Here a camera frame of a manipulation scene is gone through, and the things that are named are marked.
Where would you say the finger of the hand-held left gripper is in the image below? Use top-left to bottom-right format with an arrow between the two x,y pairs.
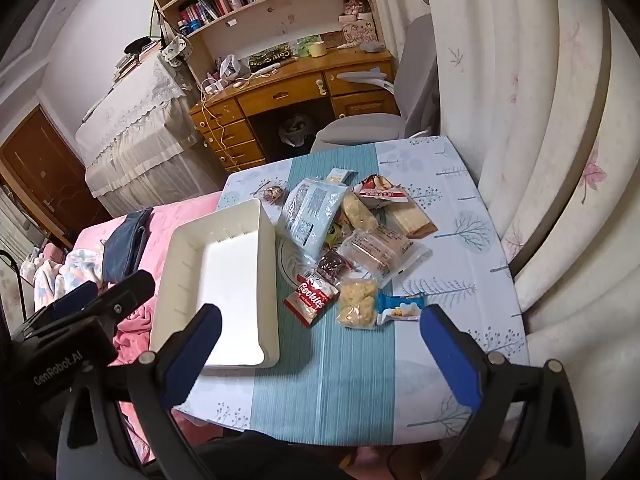
22,269 -> 157,336
30,281 -> 99,322

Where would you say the red apple chip bag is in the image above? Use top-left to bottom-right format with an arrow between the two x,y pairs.
354,174 -> 410,210

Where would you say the small blue snack packet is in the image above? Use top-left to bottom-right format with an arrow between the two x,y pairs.
376,292 -> 426,326

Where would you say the stack of books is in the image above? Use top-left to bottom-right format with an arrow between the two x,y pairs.
114,37 -> 163,83

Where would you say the white plastic tray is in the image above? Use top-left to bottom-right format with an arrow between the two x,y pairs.
149,198 -> 281,370

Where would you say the clear packet of rice crackers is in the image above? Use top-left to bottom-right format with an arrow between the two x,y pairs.
335,280 -> 378,330

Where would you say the wooden desk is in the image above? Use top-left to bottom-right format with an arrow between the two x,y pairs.
189,47 -> 401,173

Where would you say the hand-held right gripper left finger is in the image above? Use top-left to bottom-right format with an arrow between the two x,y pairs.
56,304 -> 223,480

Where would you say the black printed box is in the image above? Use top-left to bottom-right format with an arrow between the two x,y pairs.
248,42 -> 296,68

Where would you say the brown wooden door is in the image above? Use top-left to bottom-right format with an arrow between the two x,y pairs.
0,105 -> 113,248

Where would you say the blue denim cloth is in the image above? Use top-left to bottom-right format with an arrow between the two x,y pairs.
101,207 -> 154,283

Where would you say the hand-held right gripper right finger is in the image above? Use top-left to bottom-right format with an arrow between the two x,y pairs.
420,304 -> 587,480

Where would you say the doll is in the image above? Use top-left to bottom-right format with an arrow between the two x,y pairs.
340,0 -> 373,23

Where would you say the white cable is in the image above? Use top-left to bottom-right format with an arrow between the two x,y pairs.
192,75 -> 261,171

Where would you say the clear packet of cake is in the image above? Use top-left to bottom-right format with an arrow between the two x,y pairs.
337,224 -> 431,288

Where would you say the green snack packet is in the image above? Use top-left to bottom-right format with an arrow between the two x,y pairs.
322,220 -> 351,248

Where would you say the lace-covered cabinet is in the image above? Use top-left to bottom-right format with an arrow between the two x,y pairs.
75,52 -> 228,216

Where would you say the white printed box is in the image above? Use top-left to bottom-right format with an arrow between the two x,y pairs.
340,20 -> 377,46

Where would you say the white plastic bag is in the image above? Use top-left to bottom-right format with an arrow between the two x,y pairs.
218,53 -> 243,81

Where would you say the light blue snack bag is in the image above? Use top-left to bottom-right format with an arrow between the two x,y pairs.
277,177 -> 351,261

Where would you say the pink blanket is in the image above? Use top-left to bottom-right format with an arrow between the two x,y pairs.
75,190 -> 223,466

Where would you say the clear packet of yellow puffs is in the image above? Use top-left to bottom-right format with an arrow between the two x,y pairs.
341,192 -> 379,233

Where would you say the grey office chair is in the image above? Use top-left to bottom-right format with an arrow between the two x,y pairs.
310,0 -> 441,153

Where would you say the white floral curtain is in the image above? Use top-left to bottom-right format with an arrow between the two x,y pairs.
420,0 -> 640,461

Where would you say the dark brown chocolate packet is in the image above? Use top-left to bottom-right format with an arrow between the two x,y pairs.
312,250 -> 353,281

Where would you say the floral fleece blanket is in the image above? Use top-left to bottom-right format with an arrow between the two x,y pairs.
32,247 -> 106,313

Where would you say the red and white cookie packet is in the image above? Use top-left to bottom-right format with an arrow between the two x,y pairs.
283,269 -> 341,328

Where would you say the wooden bookshelf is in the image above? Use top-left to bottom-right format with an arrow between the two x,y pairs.
135,0 -> 386,61

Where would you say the printed cloth bag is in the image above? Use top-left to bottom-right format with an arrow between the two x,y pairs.
161,35 -> 193,66

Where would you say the black trash bag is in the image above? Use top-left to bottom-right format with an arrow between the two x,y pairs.
278,112 -> 316,148

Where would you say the tan cracker packet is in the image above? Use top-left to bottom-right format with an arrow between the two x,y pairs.
385,199 -> 439,239

